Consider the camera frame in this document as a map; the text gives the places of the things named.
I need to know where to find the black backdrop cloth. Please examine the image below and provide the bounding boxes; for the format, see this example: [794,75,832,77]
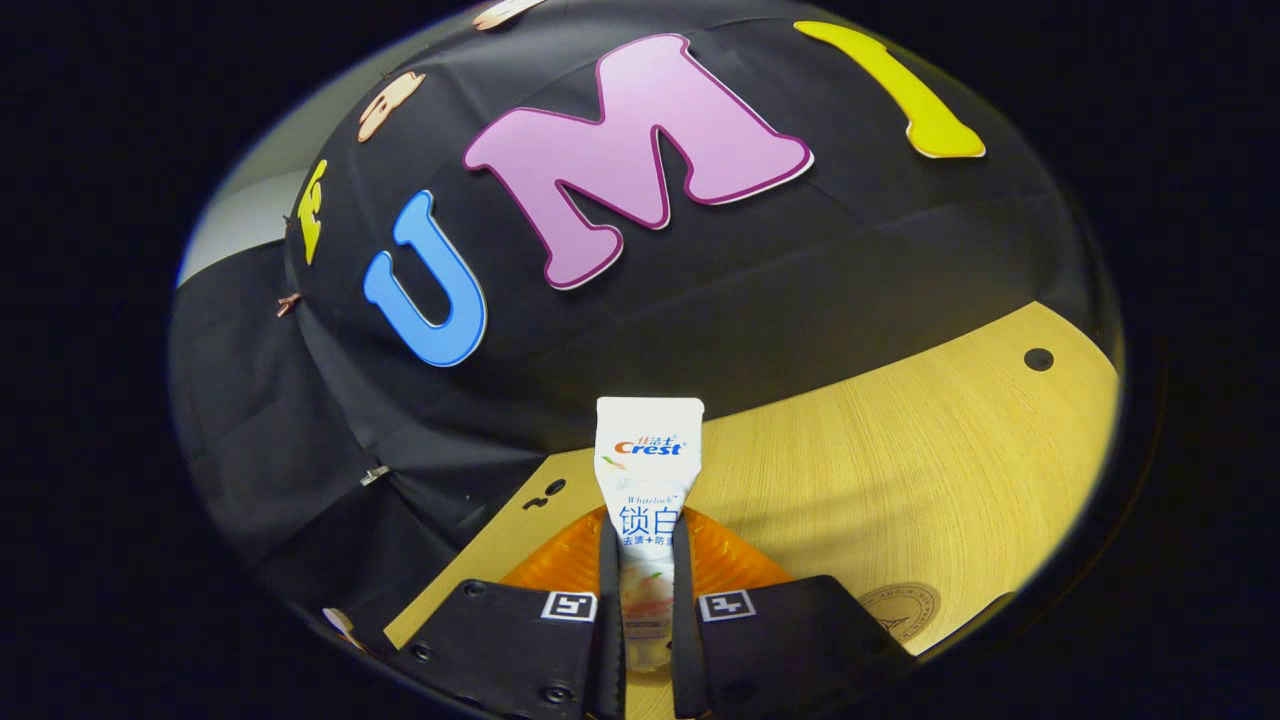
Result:
[168,0,1123,661]

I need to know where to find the wooden desktop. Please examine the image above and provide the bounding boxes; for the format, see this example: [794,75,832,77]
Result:
[383,300,1122,720]

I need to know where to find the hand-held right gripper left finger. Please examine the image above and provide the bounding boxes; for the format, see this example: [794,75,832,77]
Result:
[385,505,627,720]

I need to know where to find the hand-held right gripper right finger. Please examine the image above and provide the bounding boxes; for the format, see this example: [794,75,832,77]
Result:
[670,505,917,720]

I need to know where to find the white toothpaste tube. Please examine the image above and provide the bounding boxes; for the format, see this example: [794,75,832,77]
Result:
[594,397,706,674]

